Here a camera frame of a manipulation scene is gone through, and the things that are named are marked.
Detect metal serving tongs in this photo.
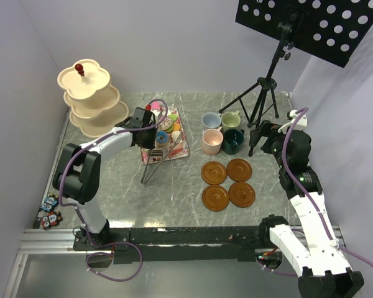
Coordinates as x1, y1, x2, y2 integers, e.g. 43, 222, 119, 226
140, 143, 177, 185

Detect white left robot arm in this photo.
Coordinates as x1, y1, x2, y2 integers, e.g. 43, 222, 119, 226
52, 104, 158, 250

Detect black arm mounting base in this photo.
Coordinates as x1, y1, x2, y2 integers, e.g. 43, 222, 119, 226
73, 226, 275, 264

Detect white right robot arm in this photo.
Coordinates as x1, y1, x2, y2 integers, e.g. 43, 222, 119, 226
249, 108, 364, 297

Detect pink toy popsicle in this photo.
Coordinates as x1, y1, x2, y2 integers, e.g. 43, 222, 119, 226
150, 101, 162, 112

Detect blue frosted toy donut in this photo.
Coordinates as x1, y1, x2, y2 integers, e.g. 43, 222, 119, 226
155, 131, 170, 147

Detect green toy macaron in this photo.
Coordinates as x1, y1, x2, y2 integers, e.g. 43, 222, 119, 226
168, 114, 178, 122

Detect orange toy macaron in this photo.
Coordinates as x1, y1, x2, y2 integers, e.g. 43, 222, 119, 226
173, 123, 181, 131

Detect cream toy wafer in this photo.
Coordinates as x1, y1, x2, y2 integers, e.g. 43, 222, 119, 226
172, 130, 183, 143

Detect chocolate layer toy cake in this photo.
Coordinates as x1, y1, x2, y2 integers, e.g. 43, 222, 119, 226
150, 149, 163, 158

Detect floral serving tray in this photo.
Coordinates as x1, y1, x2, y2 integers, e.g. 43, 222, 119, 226
140, 104, 190, 165

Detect pink toy cake slice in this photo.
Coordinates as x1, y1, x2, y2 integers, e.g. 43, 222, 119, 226
168, 143, 184, 158

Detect cream three-tier dessert stand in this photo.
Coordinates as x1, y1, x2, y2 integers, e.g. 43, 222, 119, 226
57, 58, 129, 138

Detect brown wooden coaster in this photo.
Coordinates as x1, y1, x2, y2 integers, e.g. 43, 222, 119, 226
226, 158, 252, 182
201, 161, 227, 185
201, 185, 229, 212
228, 182, 256, 208

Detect dark green mug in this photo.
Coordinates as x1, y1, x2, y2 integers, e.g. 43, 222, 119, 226
222, 129, 245, 155

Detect light blue mug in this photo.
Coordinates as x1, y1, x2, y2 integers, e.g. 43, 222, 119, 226
201, 112, 221, 131

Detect pink mug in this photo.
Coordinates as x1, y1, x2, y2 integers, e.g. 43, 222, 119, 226
201, 127, 224, 155

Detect light green mug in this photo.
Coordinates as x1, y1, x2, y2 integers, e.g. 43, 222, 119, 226
221, 111, 241, 133

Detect black perforated calibration board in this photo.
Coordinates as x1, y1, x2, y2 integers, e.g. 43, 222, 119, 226
236, 1, 373, 68

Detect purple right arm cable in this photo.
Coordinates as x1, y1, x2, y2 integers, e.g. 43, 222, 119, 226
260, 107, 373, 298

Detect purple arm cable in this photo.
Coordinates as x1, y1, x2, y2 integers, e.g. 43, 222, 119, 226
260, 107, 373, 298
58, 98, 169, 282

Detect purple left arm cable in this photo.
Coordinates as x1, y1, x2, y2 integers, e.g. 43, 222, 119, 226
58, 98, 169, 282

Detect aluminium frame rail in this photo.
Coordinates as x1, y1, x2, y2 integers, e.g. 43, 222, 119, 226
2, 228, 81, 298

